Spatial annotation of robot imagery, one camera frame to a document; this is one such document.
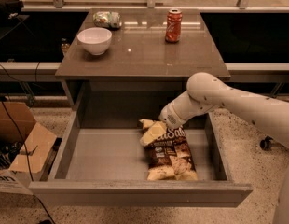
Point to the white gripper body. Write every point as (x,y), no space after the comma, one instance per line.
(168,117)

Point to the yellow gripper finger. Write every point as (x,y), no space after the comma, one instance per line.
(147,123)
(153,133)

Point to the brown sea salt chip bag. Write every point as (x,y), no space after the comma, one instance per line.
(170,158)

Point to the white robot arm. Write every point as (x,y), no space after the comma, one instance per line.
(204,93)

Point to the grey cabinet with counter top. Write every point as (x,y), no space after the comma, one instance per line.
(139,51)

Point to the open grey top drawer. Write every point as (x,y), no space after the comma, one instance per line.
(101,161)

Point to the green crumpled snack bag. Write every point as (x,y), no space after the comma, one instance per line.
(107,19)

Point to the black bag on desk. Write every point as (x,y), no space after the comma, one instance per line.
(10,8)

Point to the red soda can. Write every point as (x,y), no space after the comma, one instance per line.
(173,29)

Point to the black office chair base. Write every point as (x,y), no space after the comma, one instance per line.
(266,144)

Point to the white ceramic bowl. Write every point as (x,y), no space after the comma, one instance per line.
(95,40)

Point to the small glass bottle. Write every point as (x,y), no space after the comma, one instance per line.
(65,46)

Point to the open cardboard box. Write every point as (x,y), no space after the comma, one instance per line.
(25,147)

